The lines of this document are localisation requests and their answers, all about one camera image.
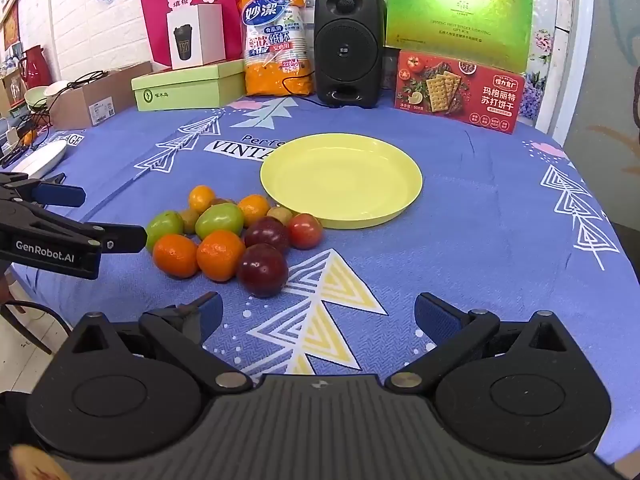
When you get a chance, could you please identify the black floor cable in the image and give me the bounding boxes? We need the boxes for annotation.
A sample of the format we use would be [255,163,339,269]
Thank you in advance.
[0,300,73,343]

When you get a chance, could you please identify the blue printed tablecloth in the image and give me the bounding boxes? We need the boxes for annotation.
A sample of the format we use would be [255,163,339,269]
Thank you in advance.
[10,95,640,463]

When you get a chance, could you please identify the small orange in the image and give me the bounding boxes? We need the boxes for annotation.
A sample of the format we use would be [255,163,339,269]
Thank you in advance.
[188,185,217,214]
[237,194,272,227]

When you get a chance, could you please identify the black cable bundle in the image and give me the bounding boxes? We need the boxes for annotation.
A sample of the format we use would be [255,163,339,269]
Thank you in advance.
[64,71,110,90]

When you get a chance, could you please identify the small red plum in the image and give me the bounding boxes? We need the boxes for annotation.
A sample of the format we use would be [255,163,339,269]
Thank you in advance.
[287,213,324,250]

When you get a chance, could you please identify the yellow plastic plate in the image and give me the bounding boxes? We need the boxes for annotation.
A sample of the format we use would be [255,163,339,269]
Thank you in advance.
[260,133,424,230]

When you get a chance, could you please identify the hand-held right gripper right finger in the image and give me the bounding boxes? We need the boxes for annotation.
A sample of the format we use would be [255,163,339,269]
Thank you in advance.
[384,293,574,393]

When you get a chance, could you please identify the black speaker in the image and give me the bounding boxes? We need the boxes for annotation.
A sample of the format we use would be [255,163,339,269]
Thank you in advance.
[313,0,387,109]

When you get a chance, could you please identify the light green lidded box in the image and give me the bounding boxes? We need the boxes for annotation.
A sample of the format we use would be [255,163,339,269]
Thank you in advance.
[131,58,247,112]

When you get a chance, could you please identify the black speaker cable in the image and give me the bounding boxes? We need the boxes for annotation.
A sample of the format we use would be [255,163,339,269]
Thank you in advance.
[281,72,331,108]

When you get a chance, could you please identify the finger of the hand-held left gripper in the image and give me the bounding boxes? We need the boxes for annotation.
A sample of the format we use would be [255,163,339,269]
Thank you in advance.
[0,199,149,256]
[0,172,87,209]

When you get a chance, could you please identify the pale green bowl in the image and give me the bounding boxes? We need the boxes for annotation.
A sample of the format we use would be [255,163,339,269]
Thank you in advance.
[24,86,51,109]

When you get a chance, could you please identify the white oblong device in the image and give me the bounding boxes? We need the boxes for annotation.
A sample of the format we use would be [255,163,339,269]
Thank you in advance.
[10,140,68,179]

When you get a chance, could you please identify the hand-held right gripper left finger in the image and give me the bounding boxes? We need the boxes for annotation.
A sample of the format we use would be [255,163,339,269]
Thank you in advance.
[64,291,254,395]

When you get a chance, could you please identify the large orange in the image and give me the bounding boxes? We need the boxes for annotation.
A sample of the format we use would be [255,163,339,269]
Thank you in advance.
[196,230,247,282]
[152,233,200,279]

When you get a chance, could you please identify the red cracker box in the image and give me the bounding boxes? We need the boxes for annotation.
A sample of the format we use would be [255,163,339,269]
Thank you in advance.
[394,49,526,135]

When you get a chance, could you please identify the brown cardboard box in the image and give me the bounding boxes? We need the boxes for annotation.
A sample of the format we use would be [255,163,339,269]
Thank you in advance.
[50,61,154,131]

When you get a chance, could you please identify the white door frame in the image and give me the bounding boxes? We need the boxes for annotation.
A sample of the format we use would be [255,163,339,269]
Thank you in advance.
[535,0,596,133]

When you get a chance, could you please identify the green apple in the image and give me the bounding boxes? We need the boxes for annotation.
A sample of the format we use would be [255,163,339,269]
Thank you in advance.
[195,203,245,241]
[145,211,185,253]

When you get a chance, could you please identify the orange paper cup pack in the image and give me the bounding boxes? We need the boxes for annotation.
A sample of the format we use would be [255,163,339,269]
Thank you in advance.
[242,0,315,97]

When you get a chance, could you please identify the dark purple plum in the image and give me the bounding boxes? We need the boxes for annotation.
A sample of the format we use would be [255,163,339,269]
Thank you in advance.
[236,243,290,298]
[243,216,291,255]

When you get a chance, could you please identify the red jug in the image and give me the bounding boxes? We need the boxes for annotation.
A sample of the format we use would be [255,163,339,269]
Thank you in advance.
[20,45,53,91]

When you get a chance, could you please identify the shiny green gift box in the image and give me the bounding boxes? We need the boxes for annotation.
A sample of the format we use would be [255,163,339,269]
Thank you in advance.
[385,0,535,73]

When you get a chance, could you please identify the white cup carton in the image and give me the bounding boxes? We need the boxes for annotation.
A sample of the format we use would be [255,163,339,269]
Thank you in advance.
[166,3,224,71]

